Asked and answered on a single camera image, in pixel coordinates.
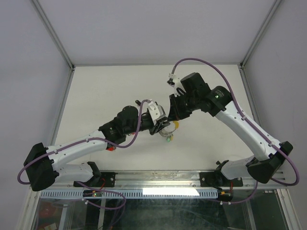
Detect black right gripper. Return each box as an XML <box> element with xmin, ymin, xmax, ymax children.
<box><xmin>167</xmin><ymin>92</ymin><xmax>199</xmax><ymax>122</ymax></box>

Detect large grey keyring yellow handle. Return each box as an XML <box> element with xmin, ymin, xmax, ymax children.
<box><xmin>159</xmin><ymin>121</ymin><xmax>179</xmax><ymax>140</ymax></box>

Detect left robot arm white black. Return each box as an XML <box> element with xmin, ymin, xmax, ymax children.
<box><xmin>21</xmin><ymin>106</ymin><xmax>170</xmax><ymax>192</ymax></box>

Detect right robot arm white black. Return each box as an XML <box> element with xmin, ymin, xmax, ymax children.
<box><xmin>167</xmin><ymin>72</ymin><xmax>293</xmax><ymax>185</ymax></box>

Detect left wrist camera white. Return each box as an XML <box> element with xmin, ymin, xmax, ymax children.
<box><xmin>147</xmin><ymin>100</ymin><xmax>165</xmax><ymax>123</ymax></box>

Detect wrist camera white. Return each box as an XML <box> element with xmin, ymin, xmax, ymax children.
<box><xmin>147</xmin><ymin>100</ymin><xmax>165</xmax><ymax>123</ymax></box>
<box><xmin>167</xmin><ymin>73</ymin><xmax>186</xmax><ymax>97</ymax></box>

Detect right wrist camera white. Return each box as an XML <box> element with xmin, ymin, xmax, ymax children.
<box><xmin>167</xmin><ymin>73</ymin><xmax>186</xmax><ymax>97</ymax></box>

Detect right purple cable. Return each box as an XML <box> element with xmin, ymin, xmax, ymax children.
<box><xmin>170</xmin><ymin>57</ymin><xmax>301</xmax><ymax>207</ymax></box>

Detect purple cable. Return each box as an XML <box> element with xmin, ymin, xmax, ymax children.
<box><xmin>17</xmin><ymin>99</ymin><xmax>152</xmax><ymax>211</ymax></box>
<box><xmin>170</xmin><ymin>57</ymin><xmax>301</xmax><ymax>207</ymax></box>

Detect aluminium mounting rail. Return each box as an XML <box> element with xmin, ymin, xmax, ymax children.
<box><xmin>30</xmin><ymin>169</ymin><xmax>288</xmax><ymax>188</ymax></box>

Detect grey slotted cable duct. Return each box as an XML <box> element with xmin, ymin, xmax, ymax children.
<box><xmin>40</xmin><ymin>188</ymin><xmax>218</xmax><ymax>199</ymax></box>

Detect right aluminium frame post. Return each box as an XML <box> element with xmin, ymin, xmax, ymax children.
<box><xmin>240</xmin><ymin>0</ymin><xmax>284</xmax><ymax>68</ymax></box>

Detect aluminium frame post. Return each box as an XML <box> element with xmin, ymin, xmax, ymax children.
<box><xmin>30</xmin><ymin>0</ymin><xmax>75</xmax><ymax>70</ymax></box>
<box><xmin>240</xmin><ymin>0</ymin><xmax>284</xmax><ymax>68</ymax></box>

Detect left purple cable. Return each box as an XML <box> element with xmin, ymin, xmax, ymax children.
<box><xmin>17</xmin><ymin>99</ymin><xmax>152</xmax><ymax>211</ymax></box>

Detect left aluminium frame post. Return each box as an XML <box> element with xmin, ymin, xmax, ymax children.
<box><xmin>30</xmin><ymin>0</ymin><xmax>75</xmax><ymax>70</ymax></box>

